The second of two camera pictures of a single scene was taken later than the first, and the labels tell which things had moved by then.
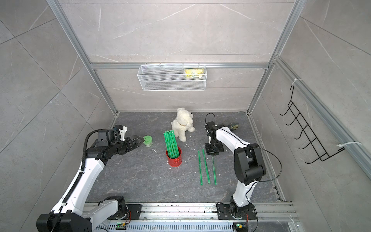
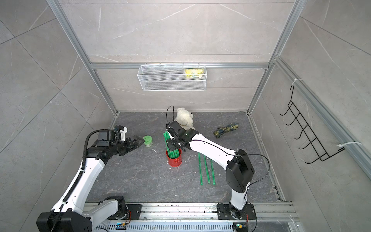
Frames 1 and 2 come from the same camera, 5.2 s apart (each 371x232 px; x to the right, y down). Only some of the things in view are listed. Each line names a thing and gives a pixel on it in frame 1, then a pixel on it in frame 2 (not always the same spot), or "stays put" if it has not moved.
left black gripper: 129,145 stays put
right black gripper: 211,152 -> 171,147
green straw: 206,166 stays put
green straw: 200,166 stays put
